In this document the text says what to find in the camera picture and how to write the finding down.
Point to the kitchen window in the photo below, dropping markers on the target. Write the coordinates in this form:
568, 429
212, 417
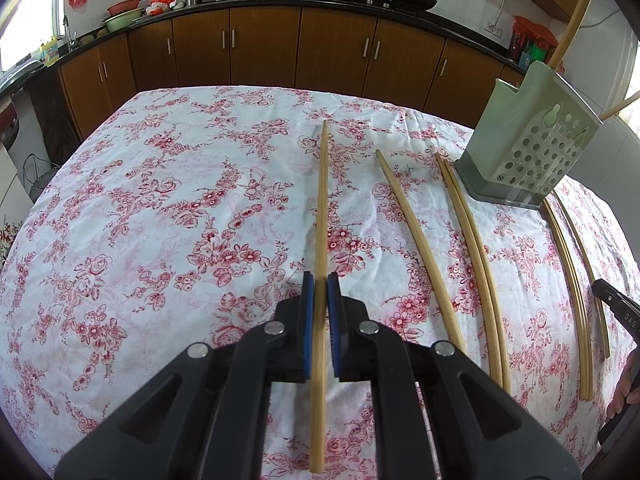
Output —
25, 20

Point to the black kitchen countertop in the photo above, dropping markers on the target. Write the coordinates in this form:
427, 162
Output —
210, 6

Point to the green box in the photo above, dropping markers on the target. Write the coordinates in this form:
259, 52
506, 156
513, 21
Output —
535, 52

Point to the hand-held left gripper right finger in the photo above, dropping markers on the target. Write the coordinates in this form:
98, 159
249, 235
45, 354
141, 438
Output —
334, 320

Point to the yellow detergent bottle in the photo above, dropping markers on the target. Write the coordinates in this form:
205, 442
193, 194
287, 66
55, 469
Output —
51, 51

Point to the white floral appliance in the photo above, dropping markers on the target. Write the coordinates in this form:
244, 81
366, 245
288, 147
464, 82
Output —
10, 195

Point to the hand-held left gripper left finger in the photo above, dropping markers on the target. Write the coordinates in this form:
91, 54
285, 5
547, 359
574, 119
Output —
307, 320

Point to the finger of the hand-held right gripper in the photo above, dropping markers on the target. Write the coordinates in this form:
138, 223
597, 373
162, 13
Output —
620, 310

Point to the red floral tablecloth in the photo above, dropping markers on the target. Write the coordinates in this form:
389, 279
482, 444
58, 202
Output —
175, 235

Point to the person's right hand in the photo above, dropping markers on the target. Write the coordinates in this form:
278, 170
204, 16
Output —
625, 390

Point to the green perforated chopstick holder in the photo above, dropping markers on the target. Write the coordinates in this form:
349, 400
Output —
500, 125

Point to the kitchen faucet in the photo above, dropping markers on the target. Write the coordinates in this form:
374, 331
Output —
67, 32

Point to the bright side window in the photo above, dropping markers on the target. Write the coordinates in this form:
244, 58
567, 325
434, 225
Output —
631, 117

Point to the wall socket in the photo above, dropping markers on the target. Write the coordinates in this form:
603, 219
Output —
495, 28

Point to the wooden base cabinets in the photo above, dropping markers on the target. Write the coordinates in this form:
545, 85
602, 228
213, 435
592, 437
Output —
325, 45

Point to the orange and white plastic bags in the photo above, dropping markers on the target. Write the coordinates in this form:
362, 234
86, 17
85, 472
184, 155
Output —
162, 2

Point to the red basin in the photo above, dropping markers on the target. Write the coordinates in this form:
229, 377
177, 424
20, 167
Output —
124, 6

